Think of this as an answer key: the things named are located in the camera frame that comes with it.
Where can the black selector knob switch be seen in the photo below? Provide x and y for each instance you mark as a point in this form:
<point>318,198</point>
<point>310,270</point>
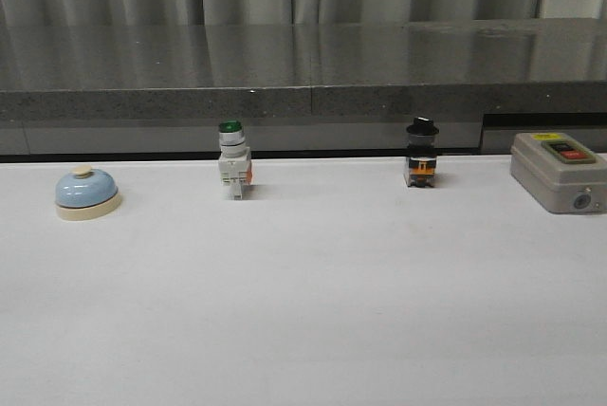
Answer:
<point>421,153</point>

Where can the blue and cream service bell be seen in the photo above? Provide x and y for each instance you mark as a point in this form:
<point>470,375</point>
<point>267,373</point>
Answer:
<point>86,193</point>

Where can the green pushbutton switch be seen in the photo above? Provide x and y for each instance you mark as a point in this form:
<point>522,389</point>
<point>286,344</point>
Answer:
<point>235,166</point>

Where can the grey stone counter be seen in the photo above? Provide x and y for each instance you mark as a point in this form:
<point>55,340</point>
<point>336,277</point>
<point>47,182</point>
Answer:
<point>150,92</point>

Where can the grey start-stop switch box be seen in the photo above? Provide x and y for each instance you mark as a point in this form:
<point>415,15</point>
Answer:
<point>562,174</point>

